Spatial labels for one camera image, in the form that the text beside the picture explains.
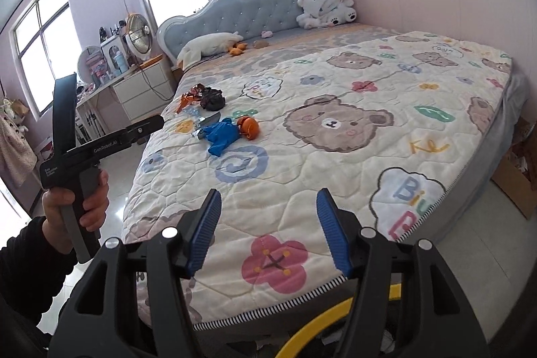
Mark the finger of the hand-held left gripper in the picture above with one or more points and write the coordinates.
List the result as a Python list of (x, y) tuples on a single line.
[(147, 126), (65, 110)]

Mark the white vanity desk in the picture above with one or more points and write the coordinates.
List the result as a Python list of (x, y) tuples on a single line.
[(105, 89)]

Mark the bed with blue tufted headboard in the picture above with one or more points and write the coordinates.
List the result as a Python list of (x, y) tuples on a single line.
[(251, 5)]

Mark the flat open cardboard box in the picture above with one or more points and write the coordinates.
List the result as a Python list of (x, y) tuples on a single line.
[(512, 182)]

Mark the white desktop cabinet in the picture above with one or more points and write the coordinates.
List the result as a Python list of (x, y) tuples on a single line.
[(113, 45)]

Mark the light blue bottle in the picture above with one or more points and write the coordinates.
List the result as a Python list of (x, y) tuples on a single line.
[(117, 62)]

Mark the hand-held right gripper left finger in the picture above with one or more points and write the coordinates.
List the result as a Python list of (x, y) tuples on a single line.
[(205, 232)]

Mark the small brown plush toy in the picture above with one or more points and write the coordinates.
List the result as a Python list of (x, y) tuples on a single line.
[(260, 44)]

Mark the blue cloth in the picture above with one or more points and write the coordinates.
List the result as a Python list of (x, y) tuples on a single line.
[(220, 135)]

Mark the white plush dog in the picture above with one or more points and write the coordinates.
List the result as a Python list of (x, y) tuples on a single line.
[(325, 3)]

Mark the person's left hand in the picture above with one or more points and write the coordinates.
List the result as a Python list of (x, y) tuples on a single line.
[(54, 207)]

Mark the pink hanging garment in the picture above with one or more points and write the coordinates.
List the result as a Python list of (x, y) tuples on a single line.
[(14, 144)]

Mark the white nightstand with drawers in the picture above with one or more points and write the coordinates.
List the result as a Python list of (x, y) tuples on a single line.
[(142, 89)]

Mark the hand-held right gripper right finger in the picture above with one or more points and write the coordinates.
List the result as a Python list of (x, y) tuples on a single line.
[(333, 232)]

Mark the person's left forearm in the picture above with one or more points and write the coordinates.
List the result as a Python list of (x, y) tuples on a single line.
[(29, 270)]

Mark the yellow-rimmed black trash bin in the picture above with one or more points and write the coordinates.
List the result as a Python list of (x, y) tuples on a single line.
[(310, 324)]

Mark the small pink plush toy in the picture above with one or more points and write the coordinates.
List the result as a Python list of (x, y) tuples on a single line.
[(266, 34)]

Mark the standing electric fan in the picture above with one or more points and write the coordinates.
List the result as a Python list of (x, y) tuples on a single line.
[(139, 35)]

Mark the black plastic bag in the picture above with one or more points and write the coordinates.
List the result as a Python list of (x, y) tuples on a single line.
[(212, 98)]

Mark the white pillow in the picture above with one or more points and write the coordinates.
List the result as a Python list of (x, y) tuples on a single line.
[(205, 45)]

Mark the silver foil wrapper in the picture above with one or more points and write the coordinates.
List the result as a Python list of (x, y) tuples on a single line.
[(207, 121)]

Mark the round vanity mirror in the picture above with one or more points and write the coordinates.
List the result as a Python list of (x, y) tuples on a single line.
[(90, 66)]

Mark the small side window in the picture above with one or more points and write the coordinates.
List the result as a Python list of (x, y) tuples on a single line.
[(46, 56)]

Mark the orange brown snack wrapper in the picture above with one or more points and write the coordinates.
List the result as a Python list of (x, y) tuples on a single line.
[(191, 96)]

